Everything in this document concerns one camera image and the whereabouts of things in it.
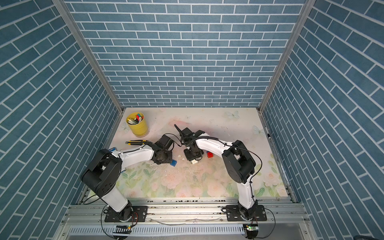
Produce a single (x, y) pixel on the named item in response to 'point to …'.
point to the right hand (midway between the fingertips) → (192, 158)
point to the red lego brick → (209, 155)
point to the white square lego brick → (194, 161)
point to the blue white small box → (113, 149)
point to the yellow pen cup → (140, 129)
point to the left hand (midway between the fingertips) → (172, 160)
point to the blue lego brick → (173, 163)
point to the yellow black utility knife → (135, 142)
